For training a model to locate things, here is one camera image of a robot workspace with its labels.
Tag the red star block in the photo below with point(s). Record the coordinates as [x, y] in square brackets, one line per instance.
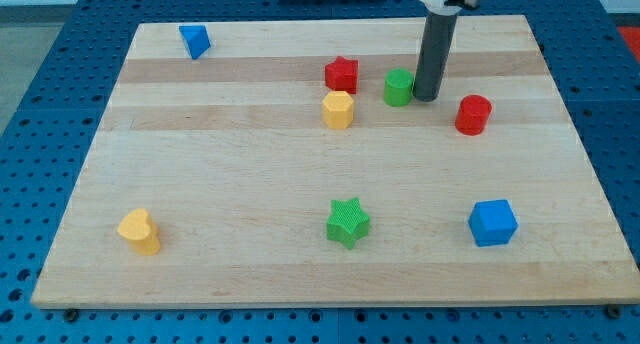
[342, 75]

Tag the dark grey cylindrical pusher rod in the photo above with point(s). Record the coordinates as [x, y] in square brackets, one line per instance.
[434, 51]

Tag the green cylinder block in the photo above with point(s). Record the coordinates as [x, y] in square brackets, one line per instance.
[398, 87]

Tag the blue triangular prism block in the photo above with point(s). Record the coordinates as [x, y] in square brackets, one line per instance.
[196, 39]

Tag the light wooden board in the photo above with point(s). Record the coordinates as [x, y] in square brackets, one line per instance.
[230, 156]

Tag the yellow heart block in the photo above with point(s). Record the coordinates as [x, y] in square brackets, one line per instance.
[140, 232]

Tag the green star block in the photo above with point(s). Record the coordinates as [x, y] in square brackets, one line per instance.
[347, 222]

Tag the blue cube block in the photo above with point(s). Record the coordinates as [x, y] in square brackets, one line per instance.
[492, 222]

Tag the red cylinder block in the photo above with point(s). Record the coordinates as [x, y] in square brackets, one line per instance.
[473, 114]

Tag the yellow hexagon block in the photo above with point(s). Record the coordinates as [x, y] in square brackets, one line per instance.
[338, 110]

